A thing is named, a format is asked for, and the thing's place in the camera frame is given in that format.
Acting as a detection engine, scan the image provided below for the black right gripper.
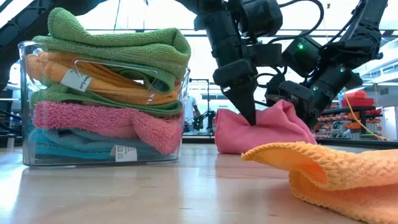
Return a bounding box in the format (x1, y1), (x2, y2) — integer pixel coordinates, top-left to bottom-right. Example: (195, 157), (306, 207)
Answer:
(265, 63), (364, 129)

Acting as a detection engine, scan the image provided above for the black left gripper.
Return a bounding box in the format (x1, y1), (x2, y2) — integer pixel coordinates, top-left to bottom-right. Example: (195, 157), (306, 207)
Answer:
(194, 11), (259, 127)

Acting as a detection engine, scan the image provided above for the pink microfiber towel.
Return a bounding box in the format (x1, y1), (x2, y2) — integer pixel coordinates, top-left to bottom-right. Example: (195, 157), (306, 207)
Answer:
(32, 101), (183, 156)
(213, 99), (318, 155)

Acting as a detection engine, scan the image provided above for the green microfiber towel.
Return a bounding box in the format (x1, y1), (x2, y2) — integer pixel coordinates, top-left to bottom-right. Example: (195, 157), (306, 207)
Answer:
(30, 83), (184, 118)
(32, 7), (192, 94)

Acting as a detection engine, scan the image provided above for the orange microfiber towel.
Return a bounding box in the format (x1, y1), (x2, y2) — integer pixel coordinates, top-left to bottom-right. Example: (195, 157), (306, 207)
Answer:
(26, 51), (183, 106)
(241, 141), (398, 224)

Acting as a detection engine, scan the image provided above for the blue microfiber towel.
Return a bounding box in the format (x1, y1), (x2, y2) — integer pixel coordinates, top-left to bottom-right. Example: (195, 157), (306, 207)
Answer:
(27, 127), (175, 162)

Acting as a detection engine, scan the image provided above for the clear plastic bin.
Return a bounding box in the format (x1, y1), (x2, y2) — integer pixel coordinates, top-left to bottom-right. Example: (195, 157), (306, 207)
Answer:
(17, 40), (192, 168)

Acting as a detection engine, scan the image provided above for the black tripod stand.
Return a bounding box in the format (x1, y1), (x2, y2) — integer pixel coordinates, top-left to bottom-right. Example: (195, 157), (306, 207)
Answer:
(189, 78), (217, 136)

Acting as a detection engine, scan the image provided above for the black shelf with orange bins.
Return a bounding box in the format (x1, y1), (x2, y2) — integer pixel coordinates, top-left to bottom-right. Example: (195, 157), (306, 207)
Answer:
(313, 105), (386, 140)

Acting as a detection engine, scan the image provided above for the red object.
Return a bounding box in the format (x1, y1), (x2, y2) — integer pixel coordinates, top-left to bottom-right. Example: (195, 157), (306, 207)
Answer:
(340, 90), (376, 108)

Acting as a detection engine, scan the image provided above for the person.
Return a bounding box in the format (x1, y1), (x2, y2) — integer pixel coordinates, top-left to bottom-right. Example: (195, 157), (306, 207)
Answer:
(183, 95), (202, 133)

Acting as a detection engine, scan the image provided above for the grey cabinet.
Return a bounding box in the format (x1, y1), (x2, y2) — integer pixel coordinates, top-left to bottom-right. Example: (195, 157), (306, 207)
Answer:
(382, 105), (398, 141)

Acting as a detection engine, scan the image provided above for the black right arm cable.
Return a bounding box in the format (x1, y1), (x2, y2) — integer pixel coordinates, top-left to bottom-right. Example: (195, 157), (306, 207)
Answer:
(254, 65), (289, 108)

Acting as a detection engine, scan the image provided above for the dark hanging cable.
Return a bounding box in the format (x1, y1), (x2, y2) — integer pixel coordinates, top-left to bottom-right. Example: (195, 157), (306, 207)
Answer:
(113, 0), (122, 32)

